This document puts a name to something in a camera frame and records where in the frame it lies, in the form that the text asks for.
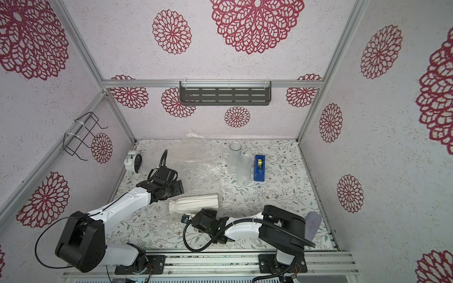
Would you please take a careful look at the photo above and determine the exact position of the white ribbed ceramic vase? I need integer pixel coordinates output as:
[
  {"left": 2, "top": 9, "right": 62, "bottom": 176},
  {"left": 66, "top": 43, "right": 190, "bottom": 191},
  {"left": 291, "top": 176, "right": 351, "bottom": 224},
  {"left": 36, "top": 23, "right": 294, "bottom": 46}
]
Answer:
[{"left": 169, "top": 194, "right": 219, "bottom": 214}]

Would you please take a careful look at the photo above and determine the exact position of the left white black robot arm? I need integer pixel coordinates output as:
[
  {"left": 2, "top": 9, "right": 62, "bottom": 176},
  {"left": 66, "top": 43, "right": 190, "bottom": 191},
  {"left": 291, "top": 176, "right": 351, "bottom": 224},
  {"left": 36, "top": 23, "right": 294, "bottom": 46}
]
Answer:
[{"left": 55, "top": 165, "right": 184, "bottom": 274}]

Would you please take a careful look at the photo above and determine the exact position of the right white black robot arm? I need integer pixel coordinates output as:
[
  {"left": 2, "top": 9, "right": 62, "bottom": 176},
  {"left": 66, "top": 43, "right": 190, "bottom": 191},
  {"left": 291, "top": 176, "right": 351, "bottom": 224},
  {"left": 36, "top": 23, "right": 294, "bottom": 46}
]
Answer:
[{"left": 182, "top": 205, "right": 316, "bottom": 265}]

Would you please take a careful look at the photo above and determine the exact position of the back clear glass vase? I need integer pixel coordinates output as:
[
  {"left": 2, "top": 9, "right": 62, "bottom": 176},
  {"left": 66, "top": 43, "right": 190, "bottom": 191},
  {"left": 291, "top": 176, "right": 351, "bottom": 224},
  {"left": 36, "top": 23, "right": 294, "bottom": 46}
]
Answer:
[{"left": 227, "top": 141, "right": 242, "bottom": 174}]

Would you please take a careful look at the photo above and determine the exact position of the clear glass vase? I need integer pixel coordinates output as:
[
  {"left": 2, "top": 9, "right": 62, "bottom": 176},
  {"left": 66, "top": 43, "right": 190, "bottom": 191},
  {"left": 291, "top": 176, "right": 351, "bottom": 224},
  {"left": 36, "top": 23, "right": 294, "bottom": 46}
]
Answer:
[
  {"left": 236, "top": 154, "right": 252, "bottom": 186},
  {"left": 227, "top": 141, "right": 242, "bottom": 174}
]

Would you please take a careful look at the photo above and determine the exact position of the front clear glass vase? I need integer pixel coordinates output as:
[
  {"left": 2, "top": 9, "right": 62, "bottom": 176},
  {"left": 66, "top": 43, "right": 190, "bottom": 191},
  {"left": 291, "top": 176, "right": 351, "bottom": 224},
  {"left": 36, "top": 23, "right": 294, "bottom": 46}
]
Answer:
[{"left": 236, "top": 154, "right": 252, "bottom": 186}]

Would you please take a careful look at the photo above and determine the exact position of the blue tape dispenser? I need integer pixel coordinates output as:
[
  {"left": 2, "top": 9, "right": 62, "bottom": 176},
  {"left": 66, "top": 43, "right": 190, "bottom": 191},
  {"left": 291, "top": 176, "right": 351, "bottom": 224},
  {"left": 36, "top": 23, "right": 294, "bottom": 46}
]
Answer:
[{"left": 254, "top": 154, "right": 265, "bottom": 182}]

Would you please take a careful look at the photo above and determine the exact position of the grey oval sponge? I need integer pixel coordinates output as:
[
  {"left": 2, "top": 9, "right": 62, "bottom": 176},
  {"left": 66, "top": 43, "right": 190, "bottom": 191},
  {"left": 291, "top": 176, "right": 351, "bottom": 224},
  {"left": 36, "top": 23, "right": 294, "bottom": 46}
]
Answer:
[{"left": 305, "top": 212, "right": 322, "bottom": 242}]

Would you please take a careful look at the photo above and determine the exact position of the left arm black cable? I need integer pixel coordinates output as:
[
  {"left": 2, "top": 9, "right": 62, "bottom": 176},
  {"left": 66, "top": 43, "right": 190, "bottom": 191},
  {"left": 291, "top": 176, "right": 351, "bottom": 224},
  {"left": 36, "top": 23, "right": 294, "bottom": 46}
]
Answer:
[{"left": 34, "top": 149, "right": 169, "bottom": 270}]

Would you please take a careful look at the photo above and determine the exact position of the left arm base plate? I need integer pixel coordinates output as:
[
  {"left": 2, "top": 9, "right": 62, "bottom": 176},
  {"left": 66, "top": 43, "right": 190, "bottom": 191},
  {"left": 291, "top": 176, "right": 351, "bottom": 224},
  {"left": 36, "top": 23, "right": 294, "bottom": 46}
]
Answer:
[{"left": 114, "top": 255, "right": 166, "bottom": 275}]

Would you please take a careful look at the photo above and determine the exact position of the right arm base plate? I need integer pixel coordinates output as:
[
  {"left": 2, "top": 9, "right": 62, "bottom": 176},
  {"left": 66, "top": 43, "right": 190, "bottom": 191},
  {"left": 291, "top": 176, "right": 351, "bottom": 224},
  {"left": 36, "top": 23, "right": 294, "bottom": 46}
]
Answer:
[{"left": 258, "top": 254, "right": 308, "bottom": 274}]

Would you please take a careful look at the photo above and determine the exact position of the black wire wall basket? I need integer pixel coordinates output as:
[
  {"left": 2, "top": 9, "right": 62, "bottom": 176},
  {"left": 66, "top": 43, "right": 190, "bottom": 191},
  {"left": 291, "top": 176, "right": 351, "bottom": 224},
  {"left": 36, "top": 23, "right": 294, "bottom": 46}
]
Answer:
[{"left": 61, "top": 112, "right": 107, "bottom": 162}]

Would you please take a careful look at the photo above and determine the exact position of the grey slotted wall shelf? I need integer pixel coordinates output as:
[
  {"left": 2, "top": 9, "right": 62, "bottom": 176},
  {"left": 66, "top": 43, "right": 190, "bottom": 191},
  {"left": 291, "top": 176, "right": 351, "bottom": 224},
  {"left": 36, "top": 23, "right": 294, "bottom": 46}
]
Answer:
[{"left": 179, "top": 81, "right": 272, "bottom": 106}]

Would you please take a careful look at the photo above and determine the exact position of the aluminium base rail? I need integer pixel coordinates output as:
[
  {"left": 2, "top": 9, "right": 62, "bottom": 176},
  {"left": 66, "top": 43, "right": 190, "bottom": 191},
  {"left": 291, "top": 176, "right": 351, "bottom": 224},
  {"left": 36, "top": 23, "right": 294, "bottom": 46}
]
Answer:
[{"left": 63, "top": 250, "right": 360, "bottom": 278}]

